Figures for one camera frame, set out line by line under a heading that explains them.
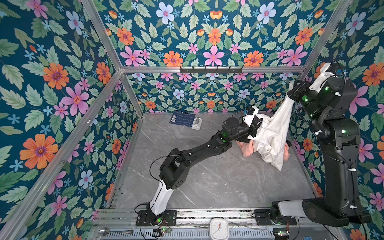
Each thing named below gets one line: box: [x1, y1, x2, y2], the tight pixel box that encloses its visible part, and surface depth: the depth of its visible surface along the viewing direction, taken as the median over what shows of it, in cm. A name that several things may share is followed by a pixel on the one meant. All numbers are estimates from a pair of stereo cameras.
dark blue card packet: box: [169, 111, 196, 128], surface depth 117 cm
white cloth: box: [247, 80, 295, 172], surface depth 73 cm
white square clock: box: [209, 218, 229, 240], surface depth 69 cm
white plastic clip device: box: [191, 117, 203, 131], surface depth 113 cm
